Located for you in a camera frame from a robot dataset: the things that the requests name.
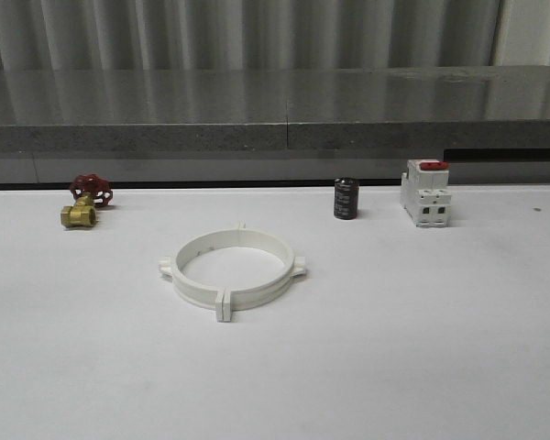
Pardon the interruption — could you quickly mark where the white half-ring pipe clamp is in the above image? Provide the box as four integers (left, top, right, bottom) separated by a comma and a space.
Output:
215, 227, 306, 322

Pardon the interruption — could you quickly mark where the black cylindrical capacitor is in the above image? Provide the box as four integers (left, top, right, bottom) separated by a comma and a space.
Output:
334, 177, 359, 220

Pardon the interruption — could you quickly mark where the grey stone counter ledge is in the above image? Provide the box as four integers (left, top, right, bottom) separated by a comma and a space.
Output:
0, 67, 550, 159

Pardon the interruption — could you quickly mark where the brass valve red handwheel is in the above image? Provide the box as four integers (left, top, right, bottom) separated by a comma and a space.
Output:
60, 174, 113, 228

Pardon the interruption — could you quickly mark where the white circuit breaker red switch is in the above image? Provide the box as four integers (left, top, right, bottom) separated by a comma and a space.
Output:
400, 159, 451, 227

